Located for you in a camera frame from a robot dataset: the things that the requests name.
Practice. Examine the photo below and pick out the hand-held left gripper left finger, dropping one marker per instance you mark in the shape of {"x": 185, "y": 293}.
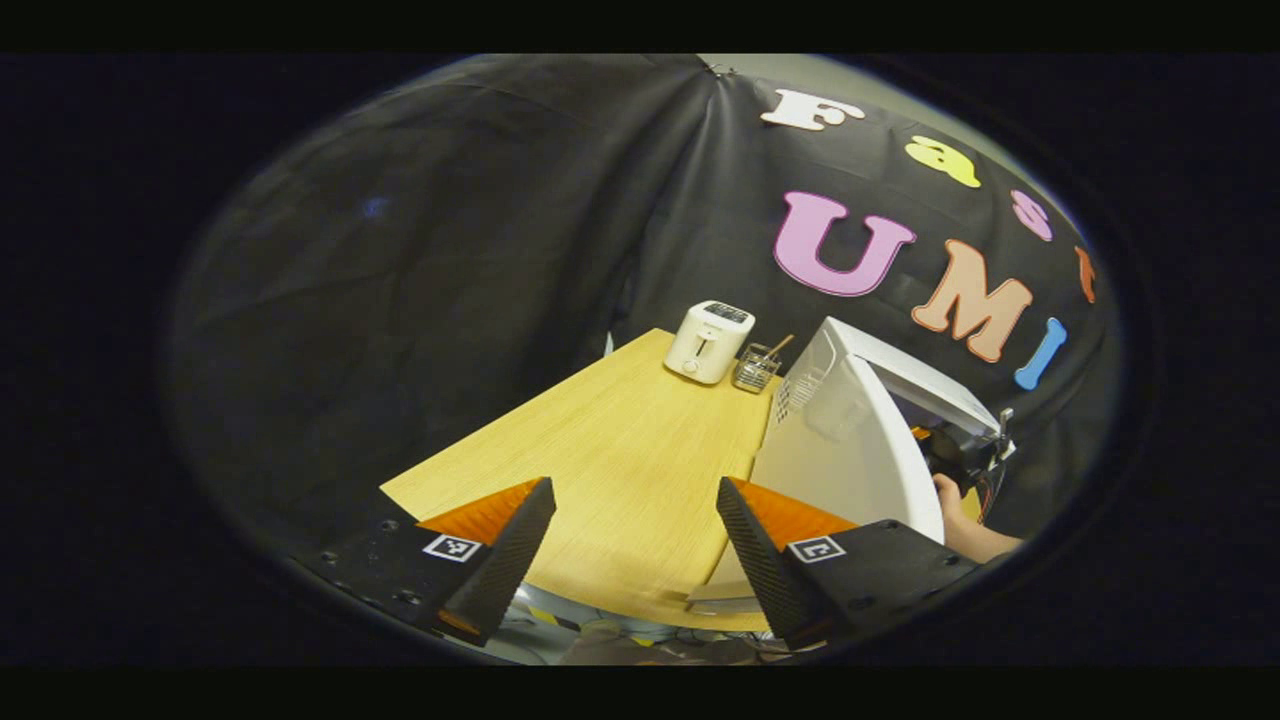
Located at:
{"x": 510, "y": 565}

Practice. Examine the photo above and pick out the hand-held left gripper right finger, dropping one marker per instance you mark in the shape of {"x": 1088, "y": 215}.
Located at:
{"x": 762, "y": 570}

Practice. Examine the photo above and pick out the white microwave oven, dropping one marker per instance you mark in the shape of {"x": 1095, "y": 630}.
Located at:
{"x": 830, "y": 470}

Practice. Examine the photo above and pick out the white toaster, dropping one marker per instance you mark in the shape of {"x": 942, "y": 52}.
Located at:
{"x": 708, "y": 342}

